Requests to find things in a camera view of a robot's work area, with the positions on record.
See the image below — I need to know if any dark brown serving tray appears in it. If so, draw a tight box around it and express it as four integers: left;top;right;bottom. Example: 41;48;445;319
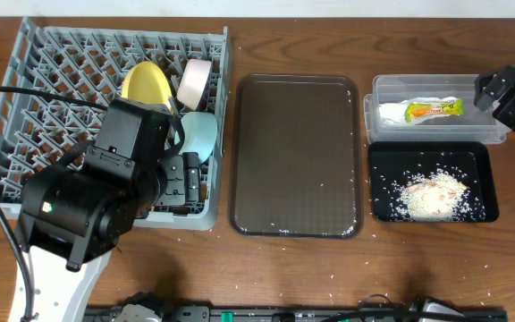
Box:
228;74;364;240

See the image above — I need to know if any grey plastic dish rack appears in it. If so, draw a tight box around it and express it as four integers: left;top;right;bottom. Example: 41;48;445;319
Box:
0;18;233;220

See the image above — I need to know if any green snack wrapper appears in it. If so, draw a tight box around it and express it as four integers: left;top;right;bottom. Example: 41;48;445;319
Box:
377;96;465;127

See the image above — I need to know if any clear plastic bin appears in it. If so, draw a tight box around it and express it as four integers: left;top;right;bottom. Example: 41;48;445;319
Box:
364;74;510;144

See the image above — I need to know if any light blue bowl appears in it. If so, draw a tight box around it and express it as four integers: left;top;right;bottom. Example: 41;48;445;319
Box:
174;112;218;164

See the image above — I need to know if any pile of rice waste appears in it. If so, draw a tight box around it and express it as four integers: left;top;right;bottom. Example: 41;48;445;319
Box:
372;166;486;223

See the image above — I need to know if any white plate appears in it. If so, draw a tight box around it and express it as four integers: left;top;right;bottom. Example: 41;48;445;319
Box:
176;59;212;110

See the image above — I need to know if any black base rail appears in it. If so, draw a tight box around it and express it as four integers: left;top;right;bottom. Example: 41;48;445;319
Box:
82;292;509;322

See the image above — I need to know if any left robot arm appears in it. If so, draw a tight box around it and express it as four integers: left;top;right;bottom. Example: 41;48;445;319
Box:
9;98;185;321

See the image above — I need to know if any black waste tray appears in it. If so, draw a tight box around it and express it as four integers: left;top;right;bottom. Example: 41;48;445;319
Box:
368;141;500;223

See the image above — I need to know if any yellow plate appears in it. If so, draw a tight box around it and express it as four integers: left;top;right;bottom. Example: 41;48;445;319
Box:
121;61;173;109

